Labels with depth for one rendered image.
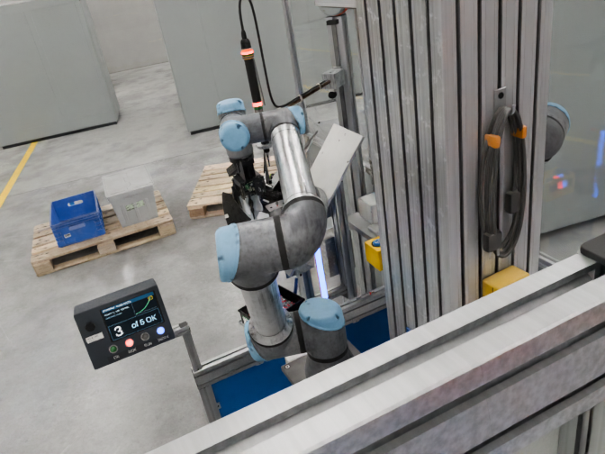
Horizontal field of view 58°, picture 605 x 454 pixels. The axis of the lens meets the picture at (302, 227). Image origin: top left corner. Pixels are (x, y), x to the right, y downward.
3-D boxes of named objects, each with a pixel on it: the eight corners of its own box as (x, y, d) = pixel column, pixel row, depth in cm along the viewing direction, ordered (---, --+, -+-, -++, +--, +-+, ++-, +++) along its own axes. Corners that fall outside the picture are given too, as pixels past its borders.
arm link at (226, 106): (213, 108, 141) (214, 100, 149) (223, 148, 146) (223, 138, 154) (243, 102, 142) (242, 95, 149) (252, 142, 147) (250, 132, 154)
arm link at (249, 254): (307, 360, 149) (285, 249, 106) (254, 371, 149) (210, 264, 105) (300, 322, 156) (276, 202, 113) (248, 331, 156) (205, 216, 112)
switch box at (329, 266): (356, 267, 278) (350, 230, 268) (329, 277, 274) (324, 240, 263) (347, 259, 286) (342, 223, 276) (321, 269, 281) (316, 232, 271)
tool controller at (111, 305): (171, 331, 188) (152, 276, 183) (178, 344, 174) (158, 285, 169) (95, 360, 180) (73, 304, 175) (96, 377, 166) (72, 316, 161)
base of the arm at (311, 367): (367, 375, 152) (364, 348, 148) (321, 399, 147) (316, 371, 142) (340, 346, 165) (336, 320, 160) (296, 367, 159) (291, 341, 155)
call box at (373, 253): (400, 249, 220) (398, 227, 216) (414, 260, 212) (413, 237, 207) (366, 264, 215) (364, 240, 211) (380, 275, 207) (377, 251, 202)
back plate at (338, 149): (259, 242, 274) (257, 241, 274) (322, 118, 264) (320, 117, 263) (304, 291, 230) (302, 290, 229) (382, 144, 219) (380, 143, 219)
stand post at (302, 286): (323, 380, 298) (297, 236, 256) (331, 390, 291) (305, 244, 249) (316, 383, 297) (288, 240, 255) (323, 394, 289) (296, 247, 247)
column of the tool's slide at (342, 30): (368, 322, 336) (331, 14, 253) (381, 324, 332) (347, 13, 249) (365, 327, 332) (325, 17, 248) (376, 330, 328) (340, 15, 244)
